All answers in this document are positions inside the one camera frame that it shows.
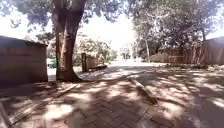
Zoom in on green bushes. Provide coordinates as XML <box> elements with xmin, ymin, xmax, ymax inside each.
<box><xmin>35</xmin><ymin>32</ymin><xmax>118</xmax><ymax>67</ymax></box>

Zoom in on concrete kerb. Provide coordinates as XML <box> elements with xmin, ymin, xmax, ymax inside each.
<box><xmin>128</xmin><ymin>77</ymin><xmax>159</xmax><ymax>105</ymax></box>

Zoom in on brick paved path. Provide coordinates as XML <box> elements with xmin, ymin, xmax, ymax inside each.
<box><xmin>13</xmin><ymin>68</ymin><xmax>188</xmax><ymax>128</ymax></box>

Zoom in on large tree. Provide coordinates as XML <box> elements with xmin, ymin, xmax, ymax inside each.
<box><xmin>0</xmin><ymin>0</ymin><xmax>134</xmax><ymax>83</ymax></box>

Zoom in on brown fence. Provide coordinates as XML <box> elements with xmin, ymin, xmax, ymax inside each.
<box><xmin>149</xmin><ymin>46</ymin><xmax>209</xmax><ymax>65</ymax></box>

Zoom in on group of trees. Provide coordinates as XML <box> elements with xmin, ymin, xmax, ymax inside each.
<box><xmin>128</xmin><ymin>0</ymin><xmax>224</xmax><ymax>63</ymax></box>

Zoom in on bare earth ground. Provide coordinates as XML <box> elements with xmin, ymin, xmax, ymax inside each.
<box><xmin>0</xmin><ymin>79</ymin><xmax>81</xmax><ymax>128</ymax></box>

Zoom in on brown building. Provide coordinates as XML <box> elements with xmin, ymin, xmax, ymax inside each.
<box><xmin>201</xmin><ymin>35</ymin><xmax>224</xmax><ymax>66</ymax></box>

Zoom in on low brown wall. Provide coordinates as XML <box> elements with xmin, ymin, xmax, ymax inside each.
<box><xmin>81</xmin><ymin>52</ymin><xmax>109</xmax><ymax>73</ymax></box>

